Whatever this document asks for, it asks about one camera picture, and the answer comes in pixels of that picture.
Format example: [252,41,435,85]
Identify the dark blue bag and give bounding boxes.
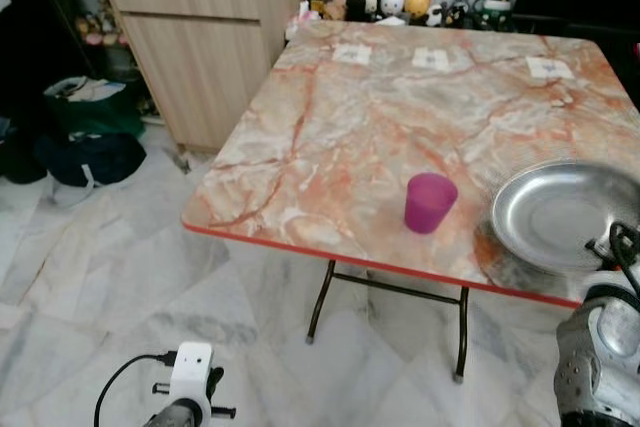
[34,131,149,189]

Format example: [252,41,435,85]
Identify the purple plastic cup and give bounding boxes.
[404,172,459,236]

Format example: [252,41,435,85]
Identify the dark green bag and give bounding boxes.
[42,75,147,141]

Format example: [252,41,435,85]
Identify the silver metal plate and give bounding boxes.
[489,158,640,275]

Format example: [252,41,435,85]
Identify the light wooden cabinet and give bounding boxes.
[92,0,310,154]

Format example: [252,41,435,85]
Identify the white paper label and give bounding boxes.
[526,56,576,82]
[411,47,452,73]
[332,43,374,66]

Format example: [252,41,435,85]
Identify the black plush toy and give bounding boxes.
[351,0,382,24]

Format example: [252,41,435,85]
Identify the yellow orange toy figure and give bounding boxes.
[404,0,434,21]

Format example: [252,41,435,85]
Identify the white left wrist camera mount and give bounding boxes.
[167,341,215,419]

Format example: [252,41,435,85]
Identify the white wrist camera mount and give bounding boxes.
[167,341,215,419]
[585,237,629,274]

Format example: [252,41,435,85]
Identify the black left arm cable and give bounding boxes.
[94,351,180,427]

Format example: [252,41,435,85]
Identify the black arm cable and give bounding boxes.
[94,351,180,427]
[603,221,640,300]

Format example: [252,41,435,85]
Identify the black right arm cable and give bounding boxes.
[603,221,640,300]

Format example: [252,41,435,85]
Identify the black metal table leg frame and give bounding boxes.
[305,259,472,384]

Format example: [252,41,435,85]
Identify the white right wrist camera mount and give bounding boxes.
[585,237,629,274]

